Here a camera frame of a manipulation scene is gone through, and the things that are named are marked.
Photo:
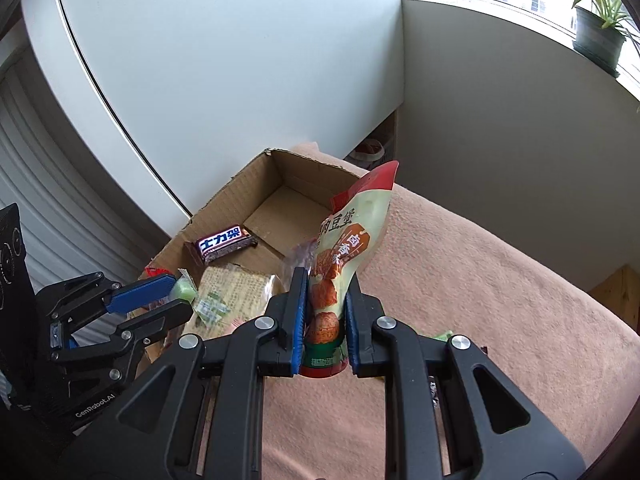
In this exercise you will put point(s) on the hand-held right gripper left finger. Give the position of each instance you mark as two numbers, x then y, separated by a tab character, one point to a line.
298	320

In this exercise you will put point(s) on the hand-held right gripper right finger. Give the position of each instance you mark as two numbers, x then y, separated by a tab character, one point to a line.
352	332

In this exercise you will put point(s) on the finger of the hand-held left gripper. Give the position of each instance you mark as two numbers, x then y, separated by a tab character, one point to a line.
150	322
140	294

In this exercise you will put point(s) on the clear red-edged candy packet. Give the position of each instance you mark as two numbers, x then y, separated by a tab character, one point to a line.
156	272

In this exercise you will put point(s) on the green candy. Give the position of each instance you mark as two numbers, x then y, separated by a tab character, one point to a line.
444	335
182	290

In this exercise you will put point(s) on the small clear candy packet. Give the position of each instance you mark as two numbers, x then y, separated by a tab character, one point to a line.
298	256

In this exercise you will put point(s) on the clear cracker packet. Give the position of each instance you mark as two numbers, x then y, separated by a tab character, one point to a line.
235	290

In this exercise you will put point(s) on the red and white snack bag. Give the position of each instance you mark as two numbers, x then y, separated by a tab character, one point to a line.
345	240

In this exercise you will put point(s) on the dark brown chocolate bar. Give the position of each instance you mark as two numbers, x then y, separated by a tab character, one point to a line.
222	245

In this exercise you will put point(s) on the cardboard box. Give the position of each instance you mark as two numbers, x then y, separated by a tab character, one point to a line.
300	200

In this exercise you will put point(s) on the potted spider plant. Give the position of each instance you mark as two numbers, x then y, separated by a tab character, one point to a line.
597	40

